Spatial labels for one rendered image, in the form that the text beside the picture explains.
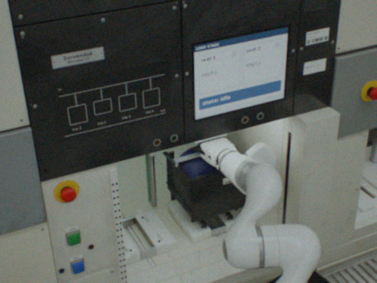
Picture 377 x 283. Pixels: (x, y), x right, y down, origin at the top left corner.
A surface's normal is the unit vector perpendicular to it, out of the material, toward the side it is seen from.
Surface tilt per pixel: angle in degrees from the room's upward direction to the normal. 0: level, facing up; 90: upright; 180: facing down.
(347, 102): 90
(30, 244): 90
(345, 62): 90
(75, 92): 90
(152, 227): 0
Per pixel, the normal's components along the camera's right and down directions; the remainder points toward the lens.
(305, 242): 0.04, -0.58
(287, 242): -0.04, -0.35
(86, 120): 0.43, 0.45
